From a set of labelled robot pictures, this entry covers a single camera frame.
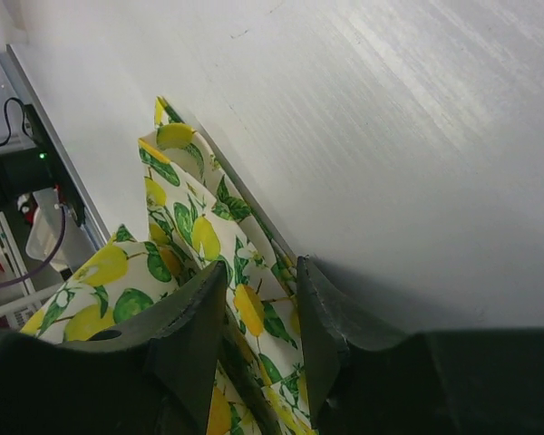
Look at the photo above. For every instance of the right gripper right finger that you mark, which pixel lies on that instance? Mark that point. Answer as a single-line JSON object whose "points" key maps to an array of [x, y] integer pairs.
{"points": [[364, 376]]}

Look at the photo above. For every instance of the aluminium mounting rail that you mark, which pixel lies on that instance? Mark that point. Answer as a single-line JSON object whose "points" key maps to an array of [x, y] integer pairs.
{"points": [[50, 136]]}

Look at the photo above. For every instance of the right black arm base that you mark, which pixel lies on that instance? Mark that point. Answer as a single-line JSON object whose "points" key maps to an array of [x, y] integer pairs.
{"points": [[36, 165]]}

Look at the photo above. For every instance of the yellow floral skirt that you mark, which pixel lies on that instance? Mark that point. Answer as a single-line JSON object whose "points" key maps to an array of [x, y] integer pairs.
{"points": [[196, 216]]}

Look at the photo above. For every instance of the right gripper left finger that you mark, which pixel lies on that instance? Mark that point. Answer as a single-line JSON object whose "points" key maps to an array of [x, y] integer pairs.
{"points": [[151, 374]]}

